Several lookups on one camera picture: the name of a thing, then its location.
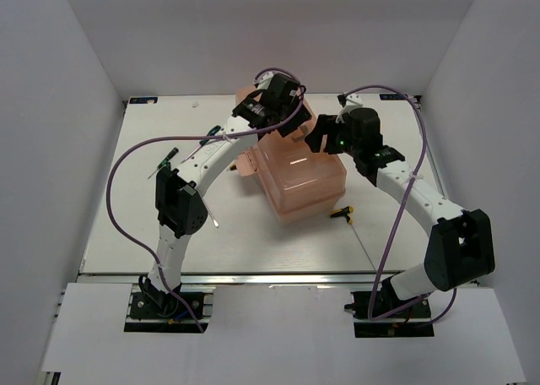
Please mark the small green precision screwdriver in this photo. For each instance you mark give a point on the small green precision screwdriver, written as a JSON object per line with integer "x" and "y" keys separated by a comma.
{"x": 165, "y": 161}

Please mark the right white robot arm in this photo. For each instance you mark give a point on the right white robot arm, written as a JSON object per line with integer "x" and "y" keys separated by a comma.
{"x": 460, "y": 244}

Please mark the blue label sticker right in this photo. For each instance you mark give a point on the blue label sticker right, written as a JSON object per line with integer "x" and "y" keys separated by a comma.
{"x": 392, "y": 96}

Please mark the large green screwdriver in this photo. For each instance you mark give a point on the large green screwdriver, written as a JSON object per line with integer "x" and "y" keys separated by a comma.
{"x": 203, "y": 142}

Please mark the aluminium table rail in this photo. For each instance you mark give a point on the aluminium table rail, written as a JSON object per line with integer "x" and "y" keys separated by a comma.
{"x": 241, "y": 279}

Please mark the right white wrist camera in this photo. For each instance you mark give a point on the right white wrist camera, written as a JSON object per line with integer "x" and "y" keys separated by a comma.
{"x": 348, "y": 103}

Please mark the pink plastic toolbox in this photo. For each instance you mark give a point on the pink plastic toolbox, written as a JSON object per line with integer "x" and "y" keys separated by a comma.
{"x": 298, "y": 183}

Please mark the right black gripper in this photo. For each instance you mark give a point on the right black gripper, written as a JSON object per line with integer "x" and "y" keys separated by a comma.
{"x": 325, "y": 126}

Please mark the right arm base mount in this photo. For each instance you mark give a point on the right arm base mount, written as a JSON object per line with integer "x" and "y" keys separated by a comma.
{"x": 413, "y": 322}

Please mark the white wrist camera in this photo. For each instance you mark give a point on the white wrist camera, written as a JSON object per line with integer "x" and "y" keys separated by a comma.
{"x": 263, "y": 81}
{"x": 348, "y": 103}

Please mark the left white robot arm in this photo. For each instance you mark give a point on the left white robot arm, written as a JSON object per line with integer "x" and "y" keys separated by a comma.
{"x": 179, "y": 193}

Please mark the blue label sticker left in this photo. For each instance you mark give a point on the blue label sticker left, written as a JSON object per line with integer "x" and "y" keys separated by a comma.
{"x": 143, "y": 100}

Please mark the green flathead screwdriver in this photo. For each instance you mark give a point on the green flathead screwdriver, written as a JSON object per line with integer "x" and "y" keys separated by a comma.
{"x": 210, "y": 214}

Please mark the blue label sticker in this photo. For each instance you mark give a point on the blue label sticker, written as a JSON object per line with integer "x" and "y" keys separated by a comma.
{"x": 392, "y": 96}
{"x": 143, "y": 100}

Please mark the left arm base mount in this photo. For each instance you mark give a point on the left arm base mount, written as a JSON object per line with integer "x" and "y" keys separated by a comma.
{"x": 144, "y": 316}

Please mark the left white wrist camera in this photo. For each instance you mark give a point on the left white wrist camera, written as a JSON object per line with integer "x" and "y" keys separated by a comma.
{"x": 263, "y": 81}

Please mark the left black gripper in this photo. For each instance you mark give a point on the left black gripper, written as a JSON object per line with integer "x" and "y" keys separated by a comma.
{"x": 302, "y": 116}

